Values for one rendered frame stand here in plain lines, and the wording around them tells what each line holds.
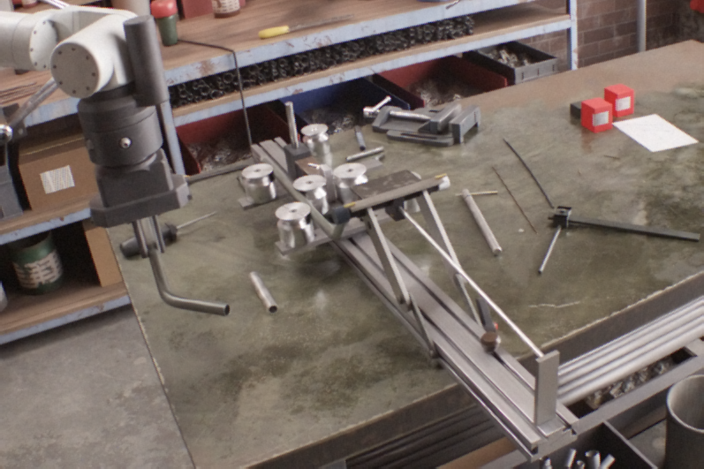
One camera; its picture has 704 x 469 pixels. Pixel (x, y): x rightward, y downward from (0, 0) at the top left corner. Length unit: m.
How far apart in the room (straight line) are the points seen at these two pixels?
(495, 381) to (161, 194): 0.43
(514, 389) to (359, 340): 0.23
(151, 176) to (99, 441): 1.49
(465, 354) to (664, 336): 1.19
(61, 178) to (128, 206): 1.66
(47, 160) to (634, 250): 1.88
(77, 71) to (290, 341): 0.44
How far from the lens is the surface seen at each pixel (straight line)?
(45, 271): 2.81
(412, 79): 3.34
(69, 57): 0.85
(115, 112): 0.87
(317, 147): 1.50
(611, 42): 4.40
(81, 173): 2.58
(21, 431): 2.48
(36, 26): 0.92
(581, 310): 1.04
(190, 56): 2.55
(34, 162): 2.56
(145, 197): 0.93
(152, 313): 1.14
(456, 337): 0.95
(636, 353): 2.00
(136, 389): 2.46
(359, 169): 1.22
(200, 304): 0.85
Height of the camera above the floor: 1.49
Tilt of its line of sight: 28 degrees down
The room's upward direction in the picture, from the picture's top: 8 degrees counter-clockwise
